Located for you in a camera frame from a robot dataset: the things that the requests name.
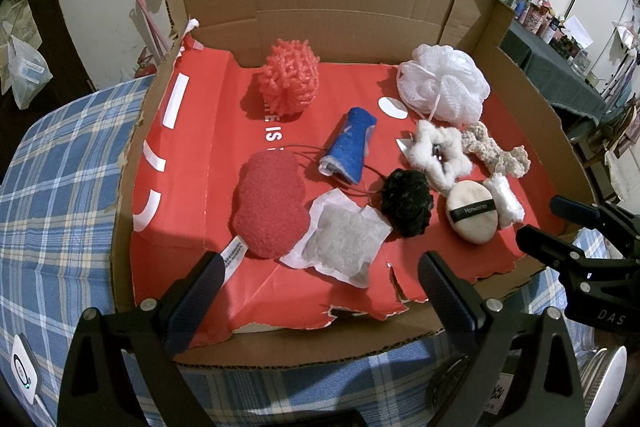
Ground coral mesh bath pouf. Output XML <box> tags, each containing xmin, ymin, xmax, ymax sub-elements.
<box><xmin>257</xmin><ymin>39</ymin><xmax>320</xmax><ymax>116</ymax></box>

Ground beige crochet scrunchie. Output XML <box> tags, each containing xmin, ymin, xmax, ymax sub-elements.
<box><xmin>461</xmin><ymin>121</ymin><xmax>530</xmax><ymax>179</ymax></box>

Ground hanging door organizer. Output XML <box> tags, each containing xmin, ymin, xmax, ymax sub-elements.
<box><xmin>0</xmin><ymin>0</ymin><xmax>42</xmax><ymax>95</ymax></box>

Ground blue cloth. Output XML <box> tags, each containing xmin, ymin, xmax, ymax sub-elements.
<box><xmin>318</xmin><ymin>107</ymin><xmax>378</xmax><ymax>184</ymax></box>

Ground white wardrobe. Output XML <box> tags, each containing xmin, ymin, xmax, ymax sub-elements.
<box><xmin>567</xmin><ymin>0</ymin><xmax>639</xmax><ymax>92</ymax></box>

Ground white sachet bag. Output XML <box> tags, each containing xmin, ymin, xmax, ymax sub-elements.
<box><xmin>279</xmin><ymin>188</ymin><xmax>393</xmax><ymax>288</ymax></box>

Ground beige powder puff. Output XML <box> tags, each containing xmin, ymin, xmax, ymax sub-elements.
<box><xmin>446</xmin><ymin>180</ymin><xmax>498</xmax><ymax>245</ymax></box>

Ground cardboard box red interior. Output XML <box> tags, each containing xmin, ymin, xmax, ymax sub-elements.
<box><xmin>112</xmin><ymin>0</ymin><xmax>594</xmax><ymax>367</ymax></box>

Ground black scrunchie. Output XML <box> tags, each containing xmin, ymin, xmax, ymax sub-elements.
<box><xmin>381</xmin><ymin>168</ymin><xmax>434</xmax><ymax>237</ymax></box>

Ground white charger device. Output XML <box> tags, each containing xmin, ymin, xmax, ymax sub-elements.
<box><xmin>10</xmin><ymin>334</ymin><xmax>39</xmax><ymax>405</ymax></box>

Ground red heart plush sponge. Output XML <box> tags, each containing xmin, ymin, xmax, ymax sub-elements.
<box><xmin>231</xmin><ymin>150</ymin><xmax>310</xmax><ymax>261</ymax></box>

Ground plastic bag on door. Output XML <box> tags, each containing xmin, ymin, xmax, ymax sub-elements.
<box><xmin>8</xmin><ymin>36</ymin><xmax>52</xmax><ymax>109</ymax></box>

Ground small glass jar yellow contents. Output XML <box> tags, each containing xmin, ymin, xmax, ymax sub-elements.
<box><xmin>580</xmin><ymin>346</ymin><xmax>627</xmax><ymax>427</ymax></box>

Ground white mesh bath pouf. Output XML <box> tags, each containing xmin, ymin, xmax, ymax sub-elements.
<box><xmin>396</xmin><ymin>44</ymin><xmax>490</xmax><ymax>128</ymax></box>

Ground white fluffy scrunchie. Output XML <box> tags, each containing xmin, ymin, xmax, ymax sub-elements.
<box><xmin>406</xmin><ymin>119</ymin><xmax>473</xmax><ymax>196</ymax></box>

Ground dark green covered side table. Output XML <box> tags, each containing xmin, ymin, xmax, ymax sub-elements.
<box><xmin>500</xmin><ymin>20</ymin><xmax>605</xmax><ymax>124</ymax></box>

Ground white cloth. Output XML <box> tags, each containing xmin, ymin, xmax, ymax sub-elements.
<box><xmin>482</xmin><ymin>173</ymin><xmax>525</xmax><ymax>230</ymax></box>

